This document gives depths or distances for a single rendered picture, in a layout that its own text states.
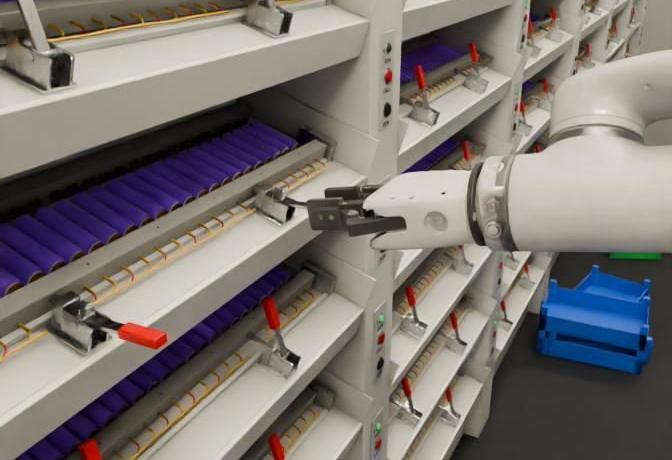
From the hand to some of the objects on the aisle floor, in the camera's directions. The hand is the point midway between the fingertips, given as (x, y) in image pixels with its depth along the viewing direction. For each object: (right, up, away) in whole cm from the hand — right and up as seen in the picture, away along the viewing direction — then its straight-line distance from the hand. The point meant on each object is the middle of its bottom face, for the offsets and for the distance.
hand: (336, 208), depth 70 cm
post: (-3, -79, +61) cm, 100 cm away
